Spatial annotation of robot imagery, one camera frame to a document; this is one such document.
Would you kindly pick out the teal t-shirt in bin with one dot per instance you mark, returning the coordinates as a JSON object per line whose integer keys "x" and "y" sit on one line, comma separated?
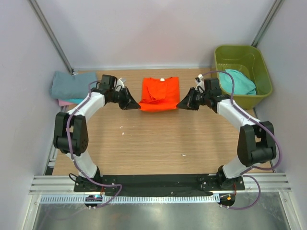
{"x": 243, "y": 85}

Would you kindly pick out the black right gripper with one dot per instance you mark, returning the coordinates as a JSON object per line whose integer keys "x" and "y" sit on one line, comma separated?
{"x": 185, "y": 104}

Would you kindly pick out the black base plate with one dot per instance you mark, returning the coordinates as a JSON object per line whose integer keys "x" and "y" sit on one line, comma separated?
{"x": 179, "y": 185}

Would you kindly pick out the orange t-shirt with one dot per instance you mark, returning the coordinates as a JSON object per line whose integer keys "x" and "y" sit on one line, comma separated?
{"x": 159, "y": 95}

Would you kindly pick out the aluminium frame rail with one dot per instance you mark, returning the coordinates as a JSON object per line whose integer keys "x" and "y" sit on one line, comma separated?
{"x": 266, "y": 182}

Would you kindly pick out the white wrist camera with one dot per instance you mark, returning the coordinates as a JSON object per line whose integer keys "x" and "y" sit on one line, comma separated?
{"x": 120, "y": 84}
{"x": 200, "y": 83}

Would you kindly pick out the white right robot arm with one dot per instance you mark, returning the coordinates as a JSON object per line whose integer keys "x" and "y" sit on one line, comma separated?
{"x": 256, "y": 142}

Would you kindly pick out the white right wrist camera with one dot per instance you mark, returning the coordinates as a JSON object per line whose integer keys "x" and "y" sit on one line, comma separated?
{"x": 200, "y": 83}

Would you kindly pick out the slotted cable duct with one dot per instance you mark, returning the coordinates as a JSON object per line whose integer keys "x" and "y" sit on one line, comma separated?
{"x": 97, "y": 199}

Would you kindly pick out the pink folded t-shirt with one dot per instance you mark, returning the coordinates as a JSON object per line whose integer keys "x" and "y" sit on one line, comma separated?
{"x": 63, "y": 103}

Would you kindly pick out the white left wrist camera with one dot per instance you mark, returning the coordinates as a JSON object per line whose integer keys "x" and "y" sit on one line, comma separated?
{"x": 120, "y": 84}

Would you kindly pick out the grey-blue folded t-shirt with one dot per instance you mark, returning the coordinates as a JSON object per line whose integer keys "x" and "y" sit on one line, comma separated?
{"x": 66, "y": 86}

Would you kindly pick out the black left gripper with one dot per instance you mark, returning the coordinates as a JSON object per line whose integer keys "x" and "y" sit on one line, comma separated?
{"x": 130, "y": 104}

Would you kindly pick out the turquoise folded t-shirt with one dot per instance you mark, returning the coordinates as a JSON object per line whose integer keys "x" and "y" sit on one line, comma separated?
{"x": 74, "y": 101}

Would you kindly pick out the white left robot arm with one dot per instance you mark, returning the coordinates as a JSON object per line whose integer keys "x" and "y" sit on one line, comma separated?
{"x": 71, "y": 134}

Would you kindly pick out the green plastic bin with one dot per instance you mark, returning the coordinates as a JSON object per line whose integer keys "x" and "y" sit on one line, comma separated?
{"x": 244, "y": 68}

